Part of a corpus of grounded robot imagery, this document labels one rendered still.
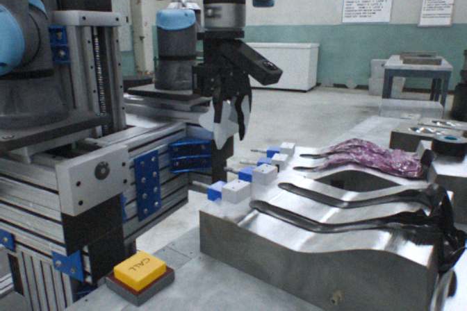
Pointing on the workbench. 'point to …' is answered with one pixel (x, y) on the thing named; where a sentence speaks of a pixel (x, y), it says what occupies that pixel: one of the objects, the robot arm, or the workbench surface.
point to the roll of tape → (449, 144)
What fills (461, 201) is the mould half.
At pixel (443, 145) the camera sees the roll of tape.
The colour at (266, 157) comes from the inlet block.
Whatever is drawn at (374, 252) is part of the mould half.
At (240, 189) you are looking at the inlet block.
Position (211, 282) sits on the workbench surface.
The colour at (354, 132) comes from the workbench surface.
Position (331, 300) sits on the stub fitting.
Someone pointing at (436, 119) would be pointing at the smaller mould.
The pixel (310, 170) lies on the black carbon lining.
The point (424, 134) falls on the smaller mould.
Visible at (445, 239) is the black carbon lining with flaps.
